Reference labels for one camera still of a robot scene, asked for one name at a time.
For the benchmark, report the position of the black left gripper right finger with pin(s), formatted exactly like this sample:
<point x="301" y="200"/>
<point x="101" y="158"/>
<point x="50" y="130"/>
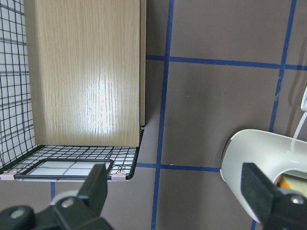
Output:
<point x="275" y="208"/>

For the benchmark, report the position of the toast slice in toaster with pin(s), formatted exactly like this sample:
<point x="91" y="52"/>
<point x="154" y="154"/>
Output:
<point x="292" y="182"/>

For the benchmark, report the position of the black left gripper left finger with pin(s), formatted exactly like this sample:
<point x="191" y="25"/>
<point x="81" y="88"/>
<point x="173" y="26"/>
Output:
<point x="69" y="212"/>

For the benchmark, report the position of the wire basket with wooden shelf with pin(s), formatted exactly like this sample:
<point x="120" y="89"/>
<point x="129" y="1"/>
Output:
<point x="72" y="88"/>

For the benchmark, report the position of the white toaster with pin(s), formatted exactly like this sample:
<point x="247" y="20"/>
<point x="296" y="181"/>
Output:
<point x="272" y="153"/>

